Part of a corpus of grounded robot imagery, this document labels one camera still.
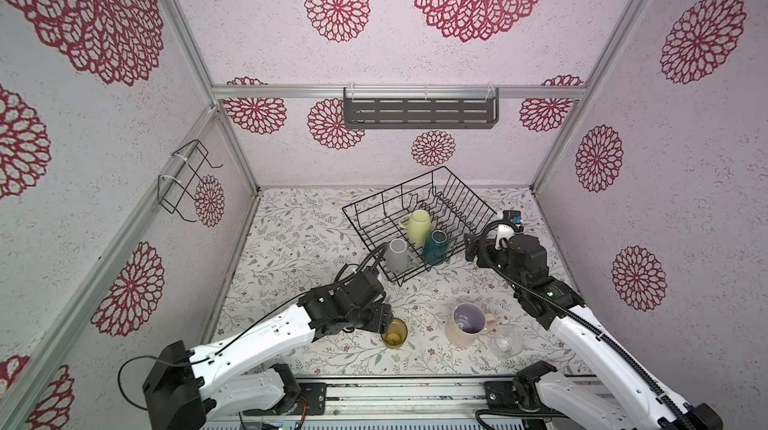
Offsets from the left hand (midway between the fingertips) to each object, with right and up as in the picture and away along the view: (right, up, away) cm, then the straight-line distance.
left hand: (380, 321), depth 76 cm
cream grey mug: (+5, +15, +13) cm, 20 cm away
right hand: (+26, +23, 0) cm, 35 cm away
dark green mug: (+17, +17, +14) cm, 28 cm away
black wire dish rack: (+26, +30, +31) cm, 50 cm away
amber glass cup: (+4, -6, +7) cm, 10 cm away
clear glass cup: (+35, -7, +5) cm, 36 cm away
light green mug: (+12, +24, +19) cm, 33 cm away
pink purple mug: (+24, -3, +8) cm, 26 cm away
